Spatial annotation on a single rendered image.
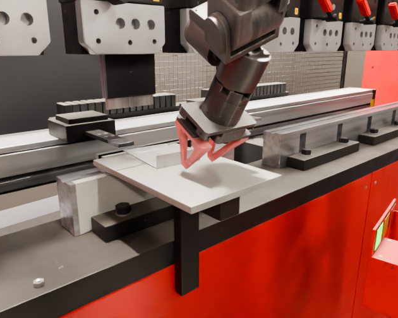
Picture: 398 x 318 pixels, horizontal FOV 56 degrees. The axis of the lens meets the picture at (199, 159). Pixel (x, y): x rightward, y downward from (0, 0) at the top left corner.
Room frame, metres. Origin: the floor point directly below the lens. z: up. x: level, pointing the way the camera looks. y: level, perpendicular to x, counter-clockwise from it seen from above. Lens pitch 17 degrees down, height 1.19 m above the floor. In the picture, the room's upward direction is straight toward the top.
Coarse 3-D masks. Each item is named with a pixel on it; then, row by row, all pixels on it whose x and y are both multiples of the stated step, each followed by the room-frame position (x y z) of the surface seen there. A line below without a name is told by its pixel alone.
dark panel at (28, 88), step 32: (0, 64) 1.00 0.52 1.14; (32, 64) 1.06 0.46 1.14; (64, 64) 1.12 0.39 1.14; (96, 64) 1.18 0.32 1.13; (0, 96) 1.00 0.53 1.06; (32, 96) 1.05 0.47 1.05; (64, 96) 1.11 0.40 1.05; (96, 96) 1.18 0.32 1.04; (0, 128) 0.99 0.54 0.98; (32, 128) 1.04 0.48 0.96
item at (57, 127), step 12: (48, 120) 0.87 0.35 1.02; (60, 120) 0.84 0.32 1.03; (72, 120) 0.81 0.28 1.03; (84, 120) 0.83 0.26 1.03; (96, 120) 0.85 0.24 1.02; (108, 120) 0.86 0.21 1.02; (60, 132) 0.81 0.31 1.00; (72, 132) 0.80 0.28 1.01; (84, 132) 0.82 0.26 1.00; (96, 132) 0.80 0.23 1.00; (108, 132) 0.80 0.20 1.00; (120, 144) 0.71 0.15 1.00; (132, 144) 0.72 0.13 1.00
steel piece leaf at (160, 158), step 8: (144, 152) 0.65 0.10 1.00; (152, 152) 0.65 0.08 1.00; (160, 152) 0.65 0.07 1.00; (168, 152) 0.65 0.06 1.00; (176, 152) 0.58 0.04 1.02; (192, 152) 0.60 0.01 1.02; (144, 160) 0.60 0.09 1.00; (152, 160) 0.60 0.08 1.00; (160, 160) 0.57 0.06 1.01; (168, 160) 0.57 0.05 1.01; (176, 160) 0.58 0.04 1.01
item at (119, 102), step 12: (108, 60) 0.65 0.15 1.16; (120, 60) 0.66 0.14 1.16; (132, 60) 0.68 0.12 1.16; (144, 60) 0.70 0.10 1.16; (108, 72) 0.65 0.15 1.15; (120, 72) 0.66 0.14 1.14; (132, 72) 0.68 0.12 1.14; (144, 72) 0.70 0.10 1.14; (108, 84) 0.65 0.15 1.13; (120, 84) 0.66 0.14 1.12; (132, 84) 0.68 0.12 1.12; (144, 84) 0.69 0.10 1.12; (108, 96) 0.65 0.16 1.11; (120, 96) 0.66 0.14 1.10; (132, 96) 0.68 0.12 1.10; (144, 96) 0.70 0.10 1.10; (108, 108) 0.65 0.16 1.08; (120, 108) 0.67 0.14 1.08
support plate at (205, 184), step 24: (168, 144) 0.72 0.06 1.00; (120, 168) 0.56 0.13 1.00; (144, 168) 0.56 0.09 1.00; (168, 168) 0.56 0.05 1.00; (192, 168) 0.56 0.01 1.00; (216, 168) 0.56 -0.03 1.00; (240, 168) 0.56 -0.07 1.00; (168, 192) 0.46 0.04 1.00; (192, 192) 0.46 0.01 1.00; (216, 192) 0.46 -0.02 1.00; (240, 192) 0.47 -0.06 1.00
